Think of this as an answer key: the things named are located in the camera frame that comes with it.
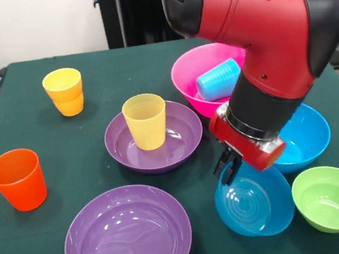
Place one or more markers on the blue cup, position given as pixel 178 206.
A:
pixel 217 83

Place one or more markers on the dark green table cloth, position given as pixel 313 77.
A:
pixel 44 232

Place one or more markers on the large blue bowl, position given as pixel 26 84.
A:
pixel 308 138

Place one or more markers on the pink bowl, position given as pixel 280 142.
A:
pixel 187 73

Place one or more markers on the green bowl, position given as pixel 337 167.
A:
pixel 332 201

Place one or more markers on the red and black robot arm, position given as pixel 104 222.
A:
pixel 251 9

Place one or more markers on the amber yellow cup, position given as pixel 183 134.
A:
pixel 70 106

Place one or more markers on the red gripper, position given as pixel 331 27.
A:
pixel 243 148

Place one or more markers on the pale yellow translucent cup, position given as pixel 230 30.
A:
pixel 147 127

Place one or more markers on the purple bowl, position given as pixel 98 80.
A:
pixel 126 242
pixel 184 137

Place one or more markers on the small blue patterned bowl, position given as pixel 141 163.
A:
pixel 258 209

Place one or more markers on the orange cup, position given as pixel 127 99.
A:
pixel 22 187

